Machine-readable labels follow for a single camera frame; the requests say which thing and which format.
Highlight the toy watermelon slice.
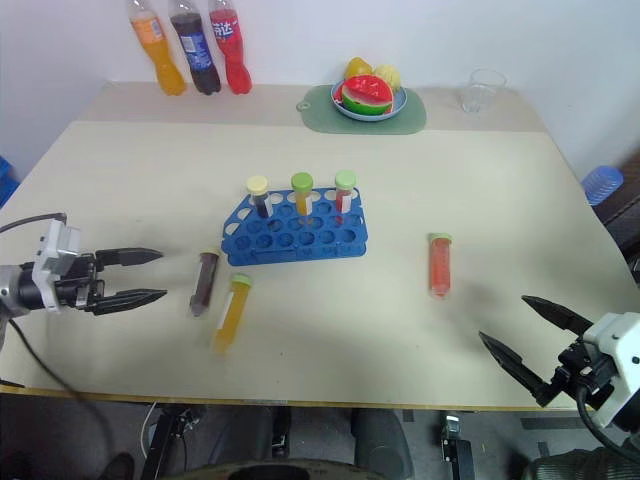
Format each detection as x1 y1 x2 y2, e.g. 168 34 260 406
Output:
340 74 397 116

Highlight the orange soda bottle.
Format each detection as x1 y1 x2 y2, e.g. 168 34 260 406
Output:
128 0 188 97

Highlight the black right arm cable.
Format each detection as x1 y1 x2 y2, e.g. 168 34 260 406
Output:
576 385 640 462

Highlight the white thin cable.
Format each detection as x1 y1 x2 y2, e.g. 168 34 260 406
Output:
140 401 160 457

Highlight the dark tube, pale yellow cap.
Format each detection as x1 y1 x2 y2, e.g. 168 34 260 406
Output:
244 174 274 220

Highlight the black shoe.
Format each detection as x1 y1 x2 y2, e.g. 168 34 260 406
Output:
96 451 137 480

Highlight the red soda bottle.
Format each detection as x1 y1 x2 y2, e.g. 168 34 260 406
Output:
207 0 254 96

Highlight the blue test tube rack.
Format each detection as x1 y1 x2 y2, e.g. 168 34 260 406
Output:
220 186 370 268

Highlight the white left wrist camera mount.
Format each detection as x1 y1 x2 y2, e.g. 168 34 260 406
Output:
30 219 84 314

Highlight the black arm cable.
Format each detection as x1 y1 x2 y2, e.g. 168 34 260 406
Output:
576 385 640 462
0 213 69 235
0 309 118 459

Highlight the red-orange tube, green cap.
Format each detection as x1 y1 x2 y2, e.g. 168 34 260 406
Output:
426 232 454 300

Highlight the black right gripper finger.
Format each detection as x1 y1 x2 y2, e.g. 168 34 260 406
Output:
478 329 552 408
520 294 595 333

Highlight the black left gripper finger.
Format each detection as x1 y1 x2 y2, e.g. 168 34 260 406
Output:
93 246 165 272
90 288 169 317

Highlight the dark brown chair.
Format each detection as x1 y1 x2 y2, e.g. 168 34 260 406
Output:
591 148 640 290

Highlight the orange tube, light green cap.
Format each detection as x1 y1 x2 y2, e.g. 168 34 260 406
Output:
211 273 255 356

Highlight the orange-yellow toy fruit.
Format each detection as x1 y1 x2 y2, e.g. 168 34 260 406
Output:
345 56 377 82

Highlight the black metal bracket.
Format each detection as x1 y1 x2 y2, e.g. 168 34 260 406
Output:
439 411 475 480

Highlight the blue plastic crate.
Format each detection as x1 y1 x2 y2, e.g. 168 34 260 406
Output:
0 155 22 209

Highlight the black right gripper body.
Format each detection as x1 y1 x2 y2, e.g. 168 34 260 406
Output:
537 337 617 409

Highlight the dark cola bottle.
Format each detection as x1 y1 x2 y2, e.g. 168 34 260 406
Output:
167 0 223 96

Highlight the clear plastic cup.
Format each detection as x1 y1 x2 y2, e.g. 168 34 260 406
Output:
459 68 509 115

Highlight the light blue plate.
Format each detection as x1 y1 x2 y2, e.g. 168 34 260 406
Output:
330 81 409 123

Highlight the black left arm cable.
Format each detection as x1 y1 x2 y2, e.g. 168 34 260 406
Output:
0 213 69 235
0 309 118 459

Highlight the grey rounded shape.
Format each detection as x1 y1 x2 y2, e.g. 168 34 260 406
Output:
351 408 414 480

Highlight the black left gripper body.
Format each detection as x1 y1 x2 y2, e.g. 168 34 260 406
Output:
53 252 108 312

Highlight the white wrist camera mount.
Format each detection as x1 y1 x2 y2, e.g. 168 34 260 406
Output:
581 311 640 429
30 219 84 314

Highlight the red tube, green cap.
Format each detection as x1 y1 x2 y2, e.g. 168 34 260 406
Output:
333 169 359 225

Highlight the pale yellow toy fruit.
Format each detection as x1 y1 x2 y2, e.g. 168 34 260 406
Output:
373 63 403 94

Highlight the green placemat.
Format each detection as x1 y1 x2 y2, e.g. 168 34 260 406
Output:
295 83 428 137

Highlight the dark brown tube, yellow cap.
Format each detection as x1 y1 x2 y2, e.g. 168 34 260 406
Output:
187 247 222 320

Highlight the black metal stand leg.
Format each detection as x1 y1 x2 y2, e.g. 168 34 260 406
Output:
141 403 207 480

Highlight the dark textured rounded shape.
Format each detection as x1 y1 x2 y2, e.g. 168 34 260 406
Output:
519 448 640 480

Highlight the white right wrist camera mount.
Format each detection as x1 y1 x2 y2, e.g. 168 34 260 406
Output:
581 311 640 429

